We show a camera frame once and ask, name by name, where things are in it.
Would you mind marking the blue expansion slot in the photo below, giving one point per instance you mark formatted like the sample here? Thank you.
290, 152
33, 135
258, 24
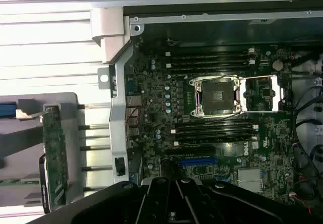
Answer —
196, 162

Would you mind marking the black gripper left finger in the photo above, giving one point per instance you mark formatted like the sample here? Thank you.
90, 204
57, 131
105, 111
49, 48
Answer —
106, 203

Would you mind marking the green RAM stick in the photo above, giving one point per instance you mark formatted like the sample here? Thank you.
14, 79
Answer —
15, 181

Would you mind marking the dark grey PC case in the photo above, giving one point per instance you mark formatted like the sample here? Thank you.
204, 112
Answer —
118, 82

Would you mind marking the CPU socket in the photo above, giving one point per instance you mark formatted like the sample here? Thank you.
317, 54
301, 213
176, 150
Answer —
217, 98

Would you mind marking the silver chipset heat sink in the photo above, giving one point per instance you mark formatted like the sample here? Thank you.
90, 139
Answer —
249, 179

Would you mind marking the grey plastic parts rack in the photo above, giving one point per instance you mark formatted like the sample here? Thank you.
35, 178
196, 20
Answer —
73, 138

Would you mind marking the silver coin battery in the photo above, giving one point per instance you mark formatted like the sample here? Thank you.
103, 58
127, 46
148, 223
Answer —
278, 65

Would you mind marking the green motherboard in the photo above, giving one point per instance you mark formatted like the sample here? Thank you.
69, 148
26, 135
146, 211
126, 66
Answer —
156, 82

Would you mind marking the black RAM slot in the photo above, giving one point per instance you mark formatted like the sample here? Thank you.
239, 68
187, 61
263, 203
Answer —
214, 123
209, 69
209, 56
214, 135
209, 51
209, 62
214, 129
214, 141

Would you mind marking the metal socket cover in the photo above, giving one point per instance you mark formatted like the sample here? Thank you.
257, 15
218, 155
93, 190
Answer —
278, 92

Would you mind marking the black expansion slot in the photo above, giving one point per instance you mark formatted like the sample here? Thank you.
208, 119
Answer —
189, 151

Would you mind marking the metal locking lever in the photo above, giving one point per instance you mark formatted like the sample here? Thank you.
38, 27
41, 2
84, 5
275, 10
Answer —
214, 78

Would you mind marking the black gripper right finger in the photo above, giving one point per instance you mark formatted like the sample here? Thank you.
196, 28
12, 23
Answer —
239, 203

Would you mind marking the hard disk in blue caddy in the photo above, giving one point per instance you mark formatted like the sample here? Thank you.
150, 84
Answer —
7, 109

